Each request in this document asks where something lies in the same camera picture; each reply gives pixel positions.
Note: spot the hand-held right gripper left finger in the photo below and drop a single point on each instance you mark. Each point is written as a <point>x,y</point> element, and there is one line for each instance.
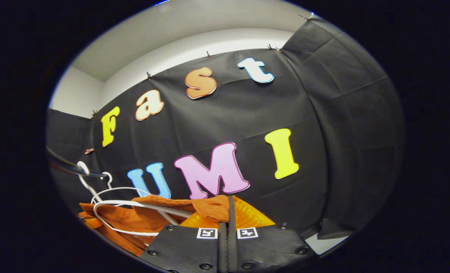
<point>222,250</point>

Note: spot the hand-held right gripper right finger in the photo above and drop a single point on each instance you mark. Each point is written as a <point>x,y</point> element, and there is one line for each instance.
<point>232,242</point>

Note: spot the white plastic hanger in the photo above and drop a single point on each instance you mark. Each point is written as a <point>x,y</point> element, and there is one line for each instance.
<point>122,188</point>
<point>134,203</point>

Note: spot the black clothes rack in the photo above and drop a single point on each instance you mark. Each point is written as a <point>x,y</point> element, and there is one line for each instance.
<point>69,165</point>

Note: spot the black backdrop cloth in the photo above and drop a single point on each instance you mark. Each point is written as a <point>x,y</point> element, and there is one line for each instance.
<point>323,113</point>

